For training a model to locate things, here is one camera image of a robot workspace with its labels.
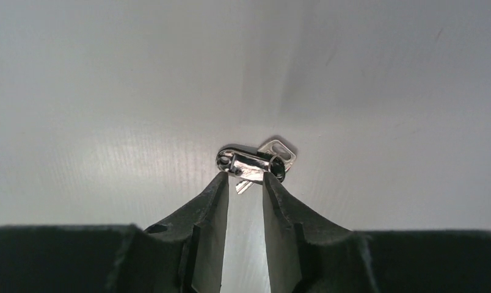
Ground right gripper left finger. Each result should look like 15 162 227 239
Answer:
107 172 229 292

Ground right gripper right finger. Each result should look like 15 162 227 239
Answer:
263 173 375 292

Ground black capped silver key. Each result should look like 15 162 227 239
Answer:
216 137 297 195

